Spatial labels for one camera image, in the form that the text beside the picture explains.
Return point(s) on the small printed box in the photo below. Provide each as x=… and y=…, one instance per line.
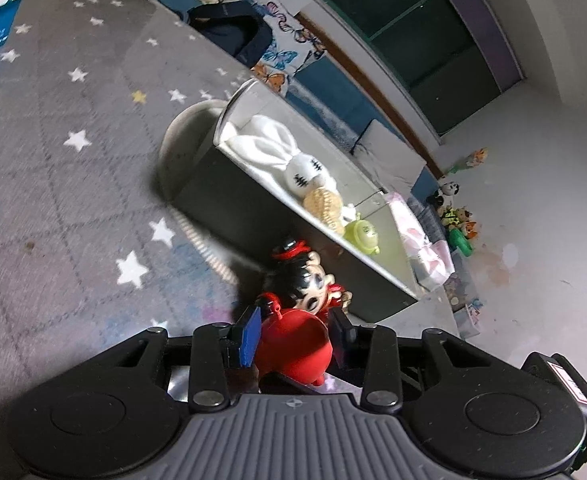
x=468, y=317

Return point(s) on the tan peanut toy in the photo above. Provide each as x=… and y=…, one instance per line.
x=323, y=205

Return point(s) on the white rabbit plush toy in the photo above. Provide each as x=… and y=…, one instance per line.
x=273, y=145

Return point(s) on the opened pink tissue pack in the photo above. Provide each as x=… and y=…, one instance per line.
x=433, y=265

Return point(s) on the dark blue backpack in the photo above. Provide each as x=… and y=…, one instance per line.
x=233, y=30

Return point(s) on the red round toy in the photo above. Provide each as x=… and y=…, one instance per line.
x=298, y=345

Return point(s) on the green round toy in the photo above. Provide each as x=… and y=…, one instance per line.
x=363, y=235

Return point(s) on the black-haired doll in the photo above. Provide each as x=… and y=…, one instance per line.
x=298, y=275

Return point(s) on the grey star print tablecloth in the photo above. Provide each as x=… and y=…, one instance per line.
x=73, y=210

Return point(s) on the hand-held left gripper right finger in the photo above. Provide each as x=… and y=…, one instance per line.
x=344, y=337

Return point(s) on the grey cushion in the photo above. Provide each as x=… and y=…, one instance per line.
x=388, y=155

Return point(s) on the green framed window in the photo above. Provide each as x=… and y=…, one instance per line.
x=423, y=35

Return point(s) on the orange green floor toy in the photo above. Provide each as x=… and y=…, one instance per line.
x=473, y=160

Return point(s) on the grey cardboard box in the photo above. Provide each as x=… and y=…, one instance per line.
x=273, y=220

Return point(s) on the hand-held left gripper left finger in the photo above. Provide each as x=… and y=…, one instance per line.
x=251, y=335

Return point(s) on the butterfly print pillow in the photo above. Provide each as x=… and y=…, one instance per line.
x=278, y=57

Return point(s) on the pile of small floor toys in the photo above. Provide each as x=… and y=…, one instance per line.
x=458, y=220

